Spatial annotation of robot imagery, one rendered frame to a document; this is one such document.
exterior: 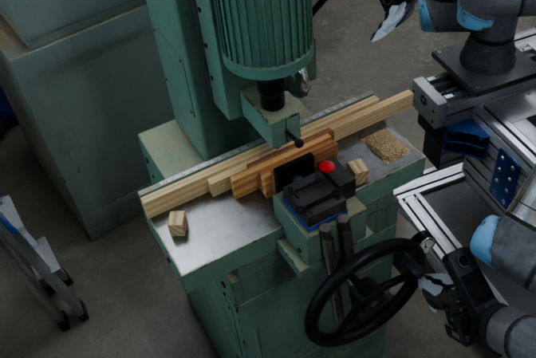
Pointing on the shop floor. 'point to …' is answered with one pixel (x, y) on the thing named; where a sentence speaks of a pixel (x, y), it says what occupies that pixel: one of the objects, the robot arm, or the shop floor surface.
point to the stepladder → (37, 265)
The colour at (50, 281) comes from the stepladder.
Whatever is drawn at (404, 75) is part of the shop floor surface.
